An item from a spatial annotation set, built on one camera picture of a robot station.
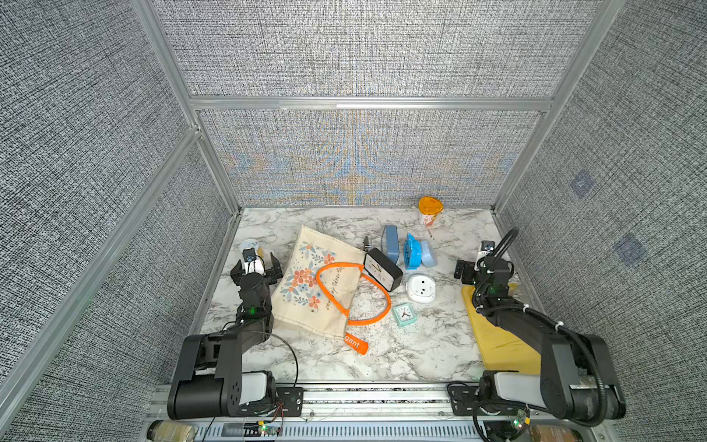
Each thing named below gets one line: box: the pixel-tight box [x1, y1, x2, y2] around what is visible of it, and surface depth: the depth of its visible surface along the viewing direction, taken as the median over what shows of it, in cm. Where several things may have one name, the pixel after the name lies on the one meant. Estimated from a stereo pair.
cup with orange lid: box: [417, 196, 444, 229], surface depth 109 cm
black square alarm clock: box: [363, 247, 404, 292], surface depth 94 cm
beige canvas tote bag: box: [270, 224, 393, 356], surface depth 90 cm
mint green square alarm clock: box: [393, 302, 418, 327], surface depth 89 cm
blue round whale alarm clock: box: [404, 232, 423, 270], surface depth 96 cm
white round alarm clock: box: [405, 274, 437, 303], surface depth 94 cm
